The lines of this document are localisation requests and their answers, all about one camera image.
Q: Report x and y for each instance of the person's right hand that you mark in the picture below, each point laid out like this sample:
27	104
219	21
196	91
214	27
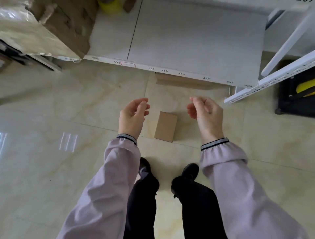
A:
210	118

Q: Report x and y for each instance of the wide white shelf board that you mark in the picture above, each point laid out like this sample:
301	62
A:
187	39

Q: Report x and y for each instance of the person's left hand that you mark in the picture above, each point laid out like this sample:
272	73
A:
129	118

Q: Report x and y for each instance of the person's black right shoe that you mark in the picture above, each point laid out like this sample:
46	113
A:
189	172

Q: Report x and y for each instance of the person's left forearm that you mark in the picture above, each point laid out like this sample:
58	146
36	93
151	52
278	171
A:
105	187

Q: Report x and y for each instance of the person's left leg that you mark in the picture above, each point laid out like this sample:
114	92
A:
141	209

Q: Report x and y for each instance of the small brown cardboard box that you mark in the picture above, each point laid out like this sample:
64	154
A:
165	126

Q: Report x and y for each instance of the black crate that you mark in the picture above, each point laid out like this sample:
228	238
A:
286	103

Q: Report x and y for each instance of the person's black shoe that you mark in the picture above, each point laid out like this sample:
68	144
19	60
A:
189	172
144	166

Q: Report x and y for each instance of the white shelf post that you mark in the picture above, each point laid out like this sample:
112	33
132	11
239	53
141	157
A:
288	39

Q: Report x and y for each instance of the person's right leg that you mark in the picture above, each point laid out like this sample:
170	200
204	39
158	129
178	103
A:
199	211

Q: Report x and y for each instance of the person's leg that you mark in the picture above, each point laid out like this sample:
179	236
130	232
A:
141	209
199	211

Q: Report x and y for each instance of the person's black left shoe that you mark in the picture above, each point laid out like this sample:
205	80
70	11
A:
144	166

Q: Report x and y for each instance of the yellow tape roll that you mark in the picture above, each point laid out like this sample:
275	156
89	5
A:
110	6

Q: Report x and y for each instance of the narrow white shelf board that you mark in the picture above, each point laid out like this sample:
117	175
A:
283	22

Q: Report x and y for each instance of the person's right thumb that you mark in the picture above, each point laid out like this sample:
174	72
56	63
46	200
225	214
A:
192	112

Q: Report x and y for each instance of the red bordered shelf label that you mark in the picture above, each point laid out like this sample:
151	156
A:
128	64

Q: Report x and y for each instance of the large torn cardboard box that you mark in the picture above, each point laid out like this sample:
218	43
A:
71	24

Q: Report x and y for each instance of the person's right forearm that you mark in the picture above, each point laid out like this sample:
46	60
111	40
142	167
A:
233	192

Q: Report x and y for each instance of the person's left thumb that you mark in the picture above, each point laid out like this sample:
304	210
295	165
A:
146	110

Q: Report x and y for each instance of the yellow tool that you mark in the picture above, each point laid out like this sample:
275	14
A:
306	87

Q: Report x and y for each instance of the clear plastic wrapped bundle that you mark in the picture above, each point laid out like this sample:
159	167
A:
27	32

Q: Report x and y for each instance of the flat brown cardboard box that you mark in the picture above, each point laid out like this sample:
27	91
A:
182	81

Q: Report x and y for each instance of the white perforated shelf rail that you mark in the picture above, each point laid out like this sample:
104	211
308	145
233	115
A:
275	77

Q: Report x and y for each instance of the black metal frame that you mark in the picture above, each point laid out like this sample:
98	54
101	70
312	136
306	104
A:
29	59

